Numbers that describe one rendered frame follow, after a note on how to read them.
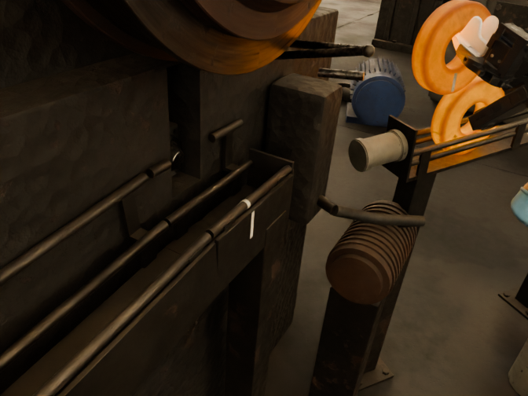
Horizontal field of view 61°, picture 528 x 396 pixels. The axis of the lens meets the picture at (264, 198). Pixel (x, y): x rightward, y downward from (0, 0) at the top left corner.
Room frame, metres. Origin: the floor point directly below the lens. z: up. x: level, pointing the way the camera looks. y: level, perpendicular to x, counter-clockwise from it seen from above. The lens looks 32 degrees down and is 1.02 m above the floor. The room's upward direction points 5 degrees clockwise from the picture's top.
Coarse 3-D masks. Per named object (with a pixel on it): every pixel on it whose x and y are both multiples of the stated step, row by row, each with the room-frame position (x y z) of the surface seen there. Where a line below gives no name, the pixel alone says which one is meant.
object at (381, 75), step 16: (368, 64) 2.63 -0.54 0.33; (384, 64) 2.60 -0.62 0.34; (352, 80) 2.70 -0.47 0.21; (368, 80) 2.42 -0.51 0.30; (384, 80) 2.40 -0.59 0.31; (400, 80) 2.53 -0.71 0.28; (352, 96) 2.48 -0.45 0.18; (368, 96) 2.40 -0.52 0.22; (384, 96) 2.39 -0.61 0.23; (400, 96) 2.38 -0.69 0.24; (352, 112) 2.61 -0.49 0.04; (368, 112) 2.39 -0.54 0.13; (384, 112) 2.38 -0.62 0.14; (400, 112) 2.39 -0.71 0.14
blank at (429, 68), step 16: (464, 0) 0.81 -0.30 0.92; (432, 16) 0.79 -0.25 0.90; (448, 16) 0.77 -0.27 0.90; (464, 16) 0.79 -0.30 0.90; (480, 16) 0.81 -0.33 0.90; (432, 32) 0.77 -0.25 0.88; (448, 32) 0.78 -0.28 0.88; (416, 48) 0.78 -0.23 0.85; (432, 48) 0.77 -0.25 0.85; (416, 64) 0.78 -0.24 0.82; (432, 64) 0.77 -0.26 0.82; (448, 64) 0.82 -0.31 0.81; (416, 80) 0.79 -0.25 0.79; (432, 80) 0.77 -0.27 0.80; (448, 80) 0.79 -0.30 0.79; (464, 80) 0.81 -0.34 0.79
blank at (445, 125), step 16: (480, 80) 0.83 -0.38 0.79; (448, 96) 0.82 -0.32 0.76; (464, 96) 0.81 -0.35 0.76; (480, 96) 0.83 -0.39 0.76; (496, 96) 0.85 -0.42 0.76; (448, 112) 0.80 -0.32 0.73; (464, 112) 0.81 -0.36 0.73; (432, 128) 0.82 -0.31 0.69; (448, 128) 0.80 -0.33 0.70; (464, 128) 0.85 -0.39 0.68; (464, 144) 0.83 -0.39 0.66
